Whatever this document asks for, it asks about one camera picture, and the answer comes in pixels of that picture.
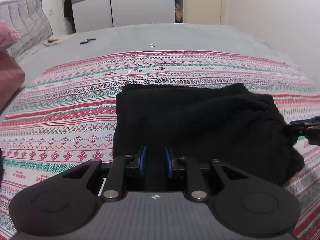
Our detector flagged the black pants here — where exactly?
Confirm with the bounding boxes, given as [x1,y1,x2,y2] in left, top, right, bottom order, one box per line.
[113,83,305,185]

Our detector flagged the cream bedroom door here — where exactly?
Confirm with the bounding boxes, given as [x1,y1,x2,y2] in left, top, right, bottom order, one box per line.
[183,0,222,25]

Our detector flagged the red green patterned blanket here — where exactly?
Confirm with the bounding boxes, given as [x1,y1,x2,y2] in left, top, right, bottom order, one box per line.
[1,50,319,239]

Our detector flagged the small black object on bed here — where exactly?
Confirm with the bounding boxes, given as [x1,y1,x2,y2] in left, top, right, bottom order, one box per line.
[79,38,96,45]

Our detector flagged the beige cloth on bed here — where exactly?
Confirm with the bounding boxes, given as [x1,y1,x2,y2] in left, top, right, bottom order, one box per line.
[43,34,75,47]

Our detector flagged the pink pillow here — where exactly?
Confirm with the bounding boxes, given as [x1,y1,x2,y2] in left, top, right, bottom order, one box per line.
[0,21,25,111]

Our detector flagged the white grey wardrobe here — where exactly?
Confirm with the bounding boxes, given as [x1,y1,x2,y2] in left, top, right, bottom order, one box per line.
[71,0,175,33]

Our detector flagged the grey quilted headboard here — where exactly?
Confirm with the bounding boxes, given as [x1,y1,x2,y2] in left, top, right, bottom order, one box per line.
[1,0,53,62]

